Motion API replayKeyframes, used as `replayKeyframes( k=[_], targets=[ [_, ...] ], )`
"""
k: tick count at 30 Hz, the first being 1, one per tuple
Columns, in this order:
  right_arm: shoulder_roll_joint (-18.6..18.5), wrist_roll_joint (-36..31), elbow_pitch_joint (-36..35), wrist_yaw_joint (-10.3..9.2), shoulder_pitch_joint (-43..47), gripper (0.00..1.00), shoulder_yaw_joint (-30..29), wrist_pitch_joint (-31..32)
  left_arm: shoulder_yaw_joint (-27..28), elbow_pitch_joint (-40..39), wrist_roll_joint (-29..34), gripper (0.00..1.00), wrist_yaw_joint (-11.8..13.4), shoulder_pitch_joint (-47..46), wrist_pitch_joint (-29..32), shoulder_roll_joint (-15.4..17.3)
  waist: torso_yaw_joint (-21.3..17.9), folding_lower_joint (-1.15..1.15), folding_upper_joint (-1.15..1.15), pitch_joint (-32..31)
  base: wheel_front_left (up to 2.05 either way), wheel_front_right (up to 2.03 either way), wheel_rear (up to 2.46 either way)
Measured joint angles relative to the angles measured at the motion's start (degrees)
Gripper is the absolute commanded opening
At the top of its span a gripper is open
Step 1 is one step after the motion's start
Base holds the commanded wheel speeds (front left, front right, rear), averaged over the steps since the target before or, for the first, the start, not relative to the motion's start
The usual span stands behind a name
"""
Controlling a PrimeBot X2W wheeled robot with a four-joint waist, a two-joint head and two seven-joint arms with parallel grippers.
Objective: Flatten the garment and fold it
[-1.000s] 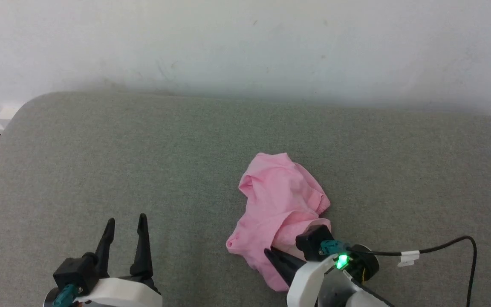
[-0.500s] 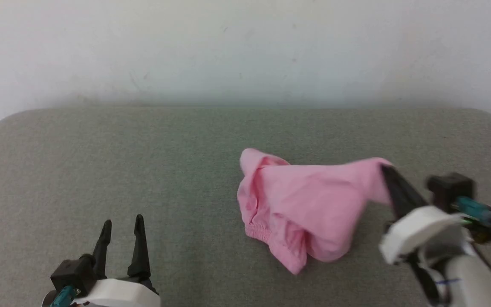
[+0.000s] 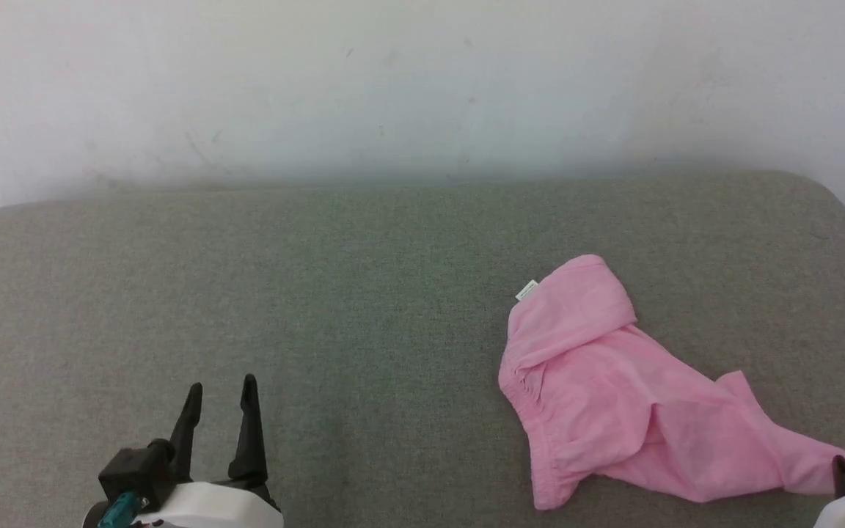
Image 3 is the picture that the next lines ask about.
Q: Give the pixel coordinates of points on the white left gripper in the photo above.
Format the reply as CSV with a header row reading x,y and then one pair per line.
x,y
210,507

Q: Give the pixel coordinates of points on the pink garment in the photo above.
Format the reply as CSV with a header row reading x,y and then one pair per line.
x,y
613,403

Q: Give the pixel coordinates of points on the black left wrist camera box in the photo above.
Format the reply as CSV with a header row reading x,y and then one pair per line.
x,y
133,473

